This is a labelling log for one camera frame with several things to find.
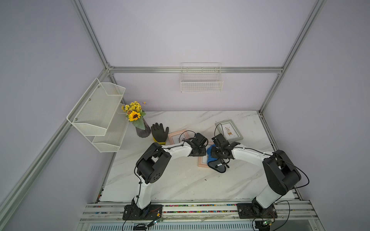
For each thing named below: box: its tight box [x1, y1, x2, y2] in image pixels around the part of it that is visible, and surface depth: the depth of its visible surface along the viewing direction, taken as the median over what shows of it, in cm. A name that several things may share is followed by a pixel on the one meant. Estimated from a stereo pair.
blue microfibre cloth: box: [206, 144, 226, 174], surface depth 88 cm
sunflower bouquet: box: [120, 101, 148, 130], surface depth 87 cm
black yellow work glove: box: [151, 122, 170, 146], surface depth 107 cm
